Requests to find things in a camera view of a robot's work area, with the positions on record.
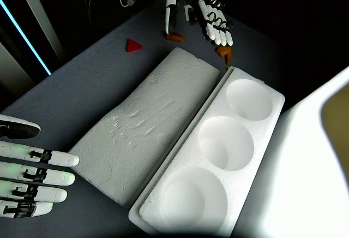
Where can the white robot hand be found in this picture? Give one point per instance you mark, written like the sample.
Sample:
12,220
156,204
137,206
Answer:
215,17
60,160

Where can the white styrofoam lid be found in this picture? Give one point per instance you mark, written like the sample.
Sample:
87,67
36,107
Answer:
141,118

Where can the white styrofoam tray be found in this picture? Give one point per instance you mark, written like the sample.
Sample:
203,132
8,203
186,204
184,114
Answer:
226,142

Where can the orange toy piece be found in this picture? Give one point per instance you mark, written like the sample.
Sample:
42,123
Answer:
225,52

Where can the grey table cloth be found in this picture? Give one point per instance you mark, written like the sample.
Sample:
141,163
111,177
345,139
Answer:
81,90

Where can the red triangle block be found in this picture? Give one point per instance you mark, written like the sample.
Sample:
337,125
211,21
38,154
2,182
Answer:
133,46

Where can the cyan light strip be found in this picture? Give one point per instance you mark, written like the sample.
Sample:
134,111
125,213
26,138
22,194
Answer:
24,37

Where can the large white blurred housing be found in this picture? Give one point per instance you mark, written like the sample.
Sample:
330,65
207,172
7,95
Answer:
300,167

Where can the grey frame beam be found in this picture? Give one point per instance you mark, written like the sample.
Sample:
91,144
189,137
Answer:
11,68

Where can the white post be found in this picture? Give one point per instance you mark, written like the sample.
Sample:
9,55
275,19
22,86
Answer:
41,11

